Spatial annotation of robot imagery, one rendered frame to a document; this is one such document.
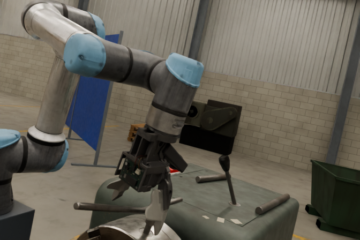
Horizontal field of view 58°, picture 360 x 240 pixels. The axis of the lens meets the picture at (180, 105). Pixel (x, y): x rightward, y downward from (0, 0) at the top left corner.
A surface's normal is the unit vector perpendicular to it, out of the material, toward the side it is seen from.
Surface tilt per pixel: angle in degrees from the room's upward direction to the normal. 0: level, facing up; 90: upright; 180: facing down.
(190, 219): 35
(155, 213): 71
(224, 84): 90
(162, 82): 88
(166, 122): 96
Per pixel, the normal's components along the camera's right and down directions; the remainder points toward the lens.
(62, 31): -0.49, -0.49
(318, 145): -0.34, -0.03
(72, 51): -0.70, -0.11
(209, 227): -0.14, -0.84
